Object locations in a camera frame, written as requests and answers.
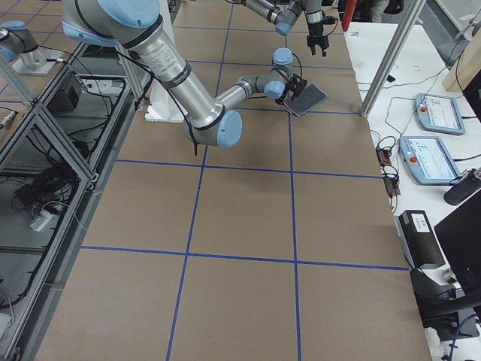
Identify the blue tape line lengthwise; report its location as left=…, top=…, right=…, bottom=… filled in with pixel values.
left=288, top=115, right=303, bottom=361

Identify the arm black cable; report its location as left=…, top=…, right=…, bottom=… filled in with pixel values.
left=116, top=48, right=200, bottom=156
left=274, top=0, right=339, bottom=38

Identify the blue tape line crosswise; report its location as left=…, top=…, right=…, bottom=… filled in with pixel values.
left=116, top=159, right=382, bottom=179

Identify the upper teach pendant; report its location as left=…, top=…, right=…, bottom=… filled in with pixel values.
left=415, top=93, right=465, bottom=135

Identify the black monitor stand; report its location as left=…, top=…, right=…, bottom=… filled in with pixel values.
left=410, top=268, right=480, bottom=341

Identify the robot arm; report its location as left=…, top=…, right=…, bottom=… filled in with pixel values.
left=228, top=0, right=339, bottom=57
left=62, top=1, right=307, bottom=147

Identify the black monitor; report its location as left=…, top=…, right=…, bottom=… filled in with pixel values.
left=434, top=196, right=480, bottom=293

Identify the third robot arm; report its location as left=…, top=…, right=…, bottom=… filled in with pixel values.
left=1, top=20, right=63, bottom=76

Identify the pink towel with grey edge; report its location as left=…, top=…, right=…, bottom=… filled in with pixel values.
left=283, top=83, right=328, bottom=117

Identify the teach pendant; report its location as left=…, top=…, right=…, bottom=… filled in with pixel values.
left=415, top=93, right=465, bottom=135
left=399, top=136, right=461, bottom=186

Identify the orange black electronics board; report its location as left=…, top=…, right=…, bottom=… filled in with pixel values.
left=376, top=147, right=400, bottom=199

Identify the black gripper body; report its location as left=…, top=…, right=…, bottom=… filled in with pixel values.
left=307, top=14, right=338, bottom=48
left=276, top=74, right=307, bottom=105

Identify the white power strip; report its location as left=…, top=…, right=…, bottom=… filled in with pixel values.
left=29, top=210, right=53, bottom=232

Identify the lower teach pendant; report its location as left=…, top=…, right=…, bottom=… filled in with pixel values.
left=399, top=136, right=461, bottom=186

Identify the aluminium frame post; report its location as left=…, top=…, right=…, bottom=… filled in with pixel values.
left=359, top=0, right=426, bottom=118

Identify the aluminium frame rack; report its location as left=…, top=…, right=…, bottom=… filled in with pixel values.
left=1, top=44, right=137, bottom=360

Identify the black box with label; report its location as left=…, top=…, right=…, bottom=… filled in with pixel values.
left=398, top=210, right=445, bottom=269

